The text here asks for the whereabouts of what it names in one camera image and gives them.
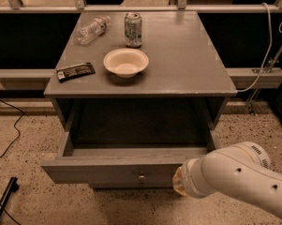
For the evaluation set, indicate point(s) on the padded gripper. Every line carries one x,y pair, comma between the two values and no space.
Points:
187,177

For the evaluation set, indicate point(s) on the grey top drawer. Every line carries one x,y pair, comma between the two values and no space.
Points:
119,165

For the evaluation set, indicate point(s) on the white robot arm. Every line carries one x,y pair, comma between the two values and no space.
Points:
241,171

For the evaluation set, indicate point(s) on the round metal drawer knob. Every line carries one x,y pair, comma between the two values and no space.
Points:
141,177

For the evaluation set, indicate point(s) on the grey wooden nightstand cabinet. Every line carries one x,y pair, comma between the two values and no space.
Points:
105,109

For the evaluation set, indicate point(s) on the white paper bowl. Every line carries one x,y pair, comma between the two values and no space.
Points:
126,63

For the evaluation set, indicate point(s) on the black snack bar wrapper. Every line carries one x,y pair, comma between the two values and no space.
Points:
74,71

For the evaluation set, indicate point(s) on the black bar on floor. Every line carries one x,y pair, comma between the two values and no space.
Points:
12,186

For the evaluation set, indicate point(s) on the silver soda can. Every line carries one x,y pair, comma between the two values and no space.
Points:
133,29

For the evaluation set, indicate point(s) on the clear plastic water bottle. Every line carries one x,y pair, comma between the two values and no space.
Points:
93,29

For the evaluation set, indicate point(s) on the metal railing frame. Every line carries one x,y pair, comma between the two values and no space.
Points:
16,65

